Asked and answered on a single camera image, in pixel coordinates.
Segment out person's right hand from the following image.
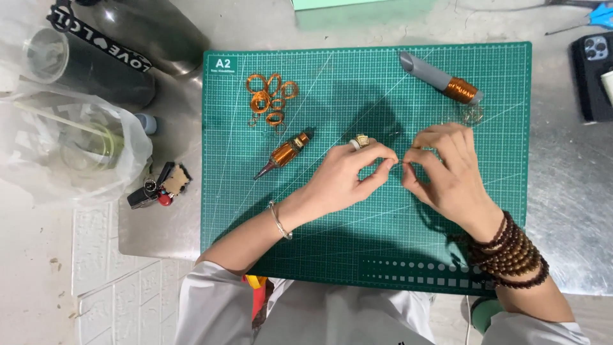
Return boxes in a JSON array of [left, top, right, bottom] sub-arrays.
[[401, 122, 504, 239]]

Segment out person's left hand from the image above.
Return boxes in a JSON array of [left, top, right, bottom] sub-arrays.
[[283, 136, 399, 226]]

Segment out brown tool wound with copper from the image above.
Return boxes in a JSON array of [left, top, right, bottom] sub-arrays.
[[253, 129, 315, 181]]

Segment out green cutting mat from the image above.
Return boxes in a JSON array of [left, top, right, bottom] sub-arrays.
[[200, 42, 533, 296]]

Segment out white shirt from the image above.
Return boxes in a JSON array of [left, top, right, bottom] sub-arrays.
[[175, 261, 592, 345]]

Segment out brown cardboard tag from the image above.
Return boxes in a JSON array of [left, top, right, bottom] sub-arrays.
[[163, 164, 193, 196]]

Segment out phone in black case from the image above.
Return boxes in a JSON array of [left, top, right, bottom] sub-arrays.
[[570, 33, 613, 123]]

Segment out white round object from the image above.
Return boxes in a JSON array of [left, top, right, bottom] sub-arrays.
[[601, 69, 613, 109]]

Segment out mint green box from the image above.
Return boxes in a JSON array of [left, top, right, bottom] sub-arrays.
[[291, 0, 386, 11]]

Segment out black car key fob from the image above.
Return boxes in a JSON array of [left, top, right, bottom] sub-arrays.
[[127, 187, 157, 210]]

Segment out small blue-grey cap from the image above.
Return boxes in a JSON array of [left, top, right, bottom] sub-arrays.
[[134, 113, 158, 136]]

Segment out steel bottle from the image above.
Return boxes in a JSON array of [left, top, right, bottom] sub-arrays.
[[77, 0, 211, 78]]

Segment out clear plastic cup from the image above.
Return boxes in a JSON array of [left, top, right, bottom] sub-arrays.
[[57, 103, 126, 173]]

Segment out black tumbler bottle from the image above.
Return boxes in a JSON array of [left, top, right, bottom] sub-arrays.
[[21, 26, 157, 109]]

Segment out pale drinking straw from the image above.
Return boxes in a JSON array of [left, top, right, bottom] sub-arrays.
[[14, 102, 123, 147]]

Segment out clear plastic bag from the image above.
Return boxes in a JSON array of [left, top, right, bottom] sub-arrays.
[[0, 81, 154, 208]]

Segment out silver wrist bracelet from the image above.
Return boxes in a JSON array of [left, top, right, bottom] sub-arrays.
[[268, 200, 294, 241]]

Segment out loose thin wire loops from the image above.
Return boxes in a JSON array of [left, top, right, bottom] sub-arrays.
[[450, 105, 485, 127]]

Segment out brown bead bracelet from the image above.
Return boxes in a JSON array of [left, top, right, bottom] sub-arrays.
[[467, 211, 550, 290]]

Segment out pile of copper wire coils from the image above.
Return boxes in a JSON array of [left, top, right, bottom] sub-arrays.
[[245, 73, 300, 135]]

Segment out grey mandrel with copper wire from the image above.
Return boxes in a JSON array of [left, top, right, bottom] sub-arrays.
[[399, 51, 484, 106]]

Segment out red and yellow strap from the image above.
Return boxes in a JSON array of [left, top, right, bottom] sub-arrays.
[[242, 274, 269, 323]]

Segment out white cable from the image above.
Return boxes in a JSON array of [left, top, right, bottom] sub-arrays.
[[462, 295, 473, 345]]

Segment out blue handled tool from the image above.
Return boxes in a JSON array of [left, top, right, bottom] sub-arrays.
[[545, 2, 613, 36]]

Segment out black lanyard with white print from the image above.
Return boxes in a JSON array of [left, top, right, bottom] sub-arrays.
[[46, 0, 153, 73]]

